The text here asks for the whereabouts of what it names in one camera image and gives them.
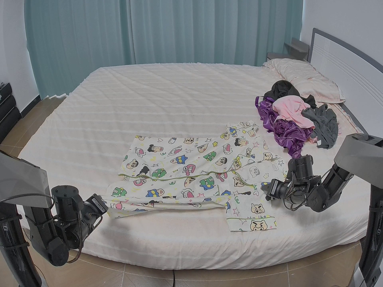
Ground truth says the pale pink pillow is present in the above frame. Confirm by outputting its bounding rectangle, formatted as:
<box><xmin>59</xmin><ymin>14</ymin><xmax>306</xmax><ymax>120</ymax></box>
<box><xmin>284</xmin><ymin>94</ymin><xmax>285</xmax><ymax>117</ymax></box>
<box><xmin>263</xmin><ymin>58</ymin><xmax>346</xmax><ymax>103</ymax></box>

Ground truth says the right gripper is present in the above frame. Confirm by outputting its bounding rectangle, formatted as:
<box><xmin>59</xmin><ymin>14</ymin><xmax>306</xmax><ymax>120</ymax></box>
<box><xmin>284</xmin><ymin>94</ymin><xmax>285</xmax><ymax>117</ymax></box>
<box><xmin>260</xmin><ymin>178</ymin><xmax>292</xmax><ymax>201</ymax></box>

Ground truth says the pink garment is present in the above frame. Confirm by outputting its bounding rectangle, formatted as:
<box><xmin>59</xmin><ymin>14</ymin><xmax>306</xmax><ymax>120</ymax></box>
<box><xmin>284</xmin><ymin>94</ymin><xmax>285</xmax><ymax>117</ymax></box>
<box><xmin>272</xmin><ymin>96</ymin><xmax>319</xmax><ymax>144</ymax></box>

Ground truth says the dark grey garment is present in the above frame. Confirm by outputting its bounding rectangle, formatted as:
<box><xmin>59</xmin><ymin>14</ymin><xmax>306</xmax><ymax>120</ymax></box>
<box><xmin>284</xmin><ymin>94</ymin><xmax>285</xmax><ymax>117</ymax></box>
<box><xmin>301</xmin><ymin>104</ymin><xmax>339</xmax><ymax>149</ymax></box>

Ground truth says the grey bedside table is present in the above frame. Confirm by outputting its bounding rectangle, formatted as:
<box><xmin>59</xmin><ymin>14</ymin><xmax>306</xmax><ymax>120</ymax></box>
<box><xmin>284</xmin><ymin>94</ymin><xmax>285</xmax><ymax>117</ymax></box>
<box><xmin>267</xmin><ymin>38</ymin><xmax>309</xmax><ymax>62</ymax></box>

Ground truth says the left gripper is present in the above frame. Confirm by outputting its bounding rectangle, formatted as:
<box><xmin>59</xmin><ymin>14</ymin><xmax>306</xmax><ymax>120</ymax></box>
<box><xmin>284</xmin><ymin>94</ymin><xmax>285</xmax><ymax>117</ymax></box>
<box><xmin>81</xmin><ymin>193</ymin><xmax>109</xmax><ymax>223</ymax></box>

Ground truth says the blue-green curtain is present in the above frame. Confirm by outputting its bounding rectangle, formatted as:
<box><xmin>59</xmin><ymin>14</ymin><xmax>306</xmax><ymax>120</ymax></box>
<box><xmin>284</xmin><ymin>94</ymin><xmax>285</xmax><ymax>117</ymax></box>
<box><xmin>25</xmin><ymin>0</ymin><xmax>305</xmax><ymax>98</ymax></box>

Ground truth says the black garment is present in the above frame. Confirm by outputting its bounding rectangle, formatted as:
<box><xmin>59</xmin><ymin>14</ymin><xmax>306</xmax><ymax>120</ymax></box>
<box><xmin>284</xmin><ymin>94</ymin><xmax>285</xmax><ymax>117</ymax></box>
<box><xmin>264</xmin><ymin>80</ymin><xmax>317</xmax><ymax>107</ymax></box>

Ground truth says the white printed pyjama top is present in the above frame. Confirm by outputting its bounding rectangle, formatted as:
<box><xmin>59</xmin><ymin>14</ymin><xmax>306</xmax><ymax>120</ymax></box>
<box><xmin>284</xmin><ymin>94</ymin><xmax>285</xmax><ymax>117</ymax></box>
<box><xmin>107</xmin><ymin>120</ymin><xmax>285</xmax><ymax>232</ymax></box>

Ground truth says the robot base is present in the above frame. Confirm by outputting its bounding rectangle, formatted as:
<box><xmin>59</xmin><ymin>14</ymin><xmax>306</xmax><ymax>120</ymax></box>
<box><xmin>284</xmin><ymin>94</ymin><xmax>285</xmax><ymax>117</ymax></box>
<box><xmin>353</xmin><ymin>262</ymin><xmax>365</xmax><ymax>287</ymax></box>

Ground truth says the purple satin garment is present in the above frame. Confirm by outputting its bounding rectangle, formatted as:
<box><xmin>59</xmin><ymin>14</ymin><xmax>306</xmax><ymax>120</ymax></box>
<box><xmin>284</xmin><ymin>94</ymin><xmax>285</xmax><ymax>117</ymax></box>
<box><xmin>255</xmin><ymin>97</ymin><xmax>313</xmax><ymax>158</ymax></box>

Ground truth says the bed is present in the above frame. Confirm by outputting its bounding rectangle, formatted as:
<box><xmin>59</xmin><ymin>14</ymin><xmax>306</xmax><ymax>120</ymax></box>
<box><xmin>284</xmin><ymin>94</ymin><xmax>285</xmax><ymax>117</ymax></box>
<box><xmin>15</xmin><ymin>27</ymin><xmax>383</xmax><ymax>271</ymax></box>

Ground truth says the black chest of drawers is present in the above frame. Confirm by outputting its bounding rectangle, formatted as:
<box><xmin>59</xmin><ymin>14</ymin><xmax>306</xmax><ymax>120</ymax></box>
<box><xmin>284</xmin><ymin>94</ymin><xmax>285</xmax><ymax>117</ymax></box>
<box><xmin>0</xmin><ymin>83</ymin><xmax>21</xmax><ymax>143</ymax></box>

